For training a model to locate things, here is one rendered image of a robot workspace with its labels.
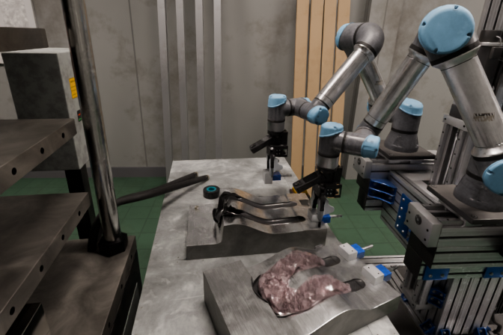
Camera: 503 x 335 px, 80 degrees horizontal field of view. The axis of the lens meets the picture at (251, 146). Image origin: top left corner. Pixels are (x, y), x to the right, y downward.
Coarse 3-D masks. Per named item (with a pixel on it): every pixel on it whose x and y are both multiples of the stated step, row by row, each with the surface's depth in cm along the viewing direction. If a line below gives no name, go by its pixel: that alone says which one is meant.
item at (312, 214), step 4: (312, 208) 115; (316, 208) 115; (308, 212) 114; (312, 212) 112; (316, 212) 112; (308, 216) 114; (312, 216) 110; (316, 216) 111; (324, 216) 112; (328, 216) 112; (332, 216) 114; (336, 216) 115; (340, 216) 115; (312, 220) 111; (316, 220) 111; (324, 220) 112; (328, 220) 112
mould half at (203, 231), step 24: (240, 192) 124; (192, 216) 118; (240, 216) 106; (264, 216) 114; (288, 216) 115; (192, 240) 104; (216, 240) 105; (240, 240) 104; (264, 240) 105; (288, 240) 107; (312, 240) 109
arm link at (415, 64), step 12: (420, 48) 90; (408, 60) 94; (420, 60) 92; (396, 72) 98; (408, 72) 94; (420, 72) 93; (396, 84) 97; (408, 84) 96; (384, 96) 100; (396, 96) 98; (372, 108) 104; (384, 108) 101; (396, 108) 100; (372, 120) 104; (384, 120) 102
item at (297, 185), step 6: (312, 174) 108; (318, 174) 107; (300, 180) 109; (306, 180) 107; (312, 180) 106; (318, 180) 106; (294, 186) 107; (300, 186) 106; (306, 186) 106; (300, 192) 106
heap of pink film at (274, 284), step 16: (288, 256) 89; (304, 256) 90; (272, 272) 86; (288, 272) 86; (272, 288) 81; (288, 288) 80; (304, 288) 80; (320, 288) 79; (336, 288) 80; (272, 304) 78; (288, 304) 77; (304, 304) 77
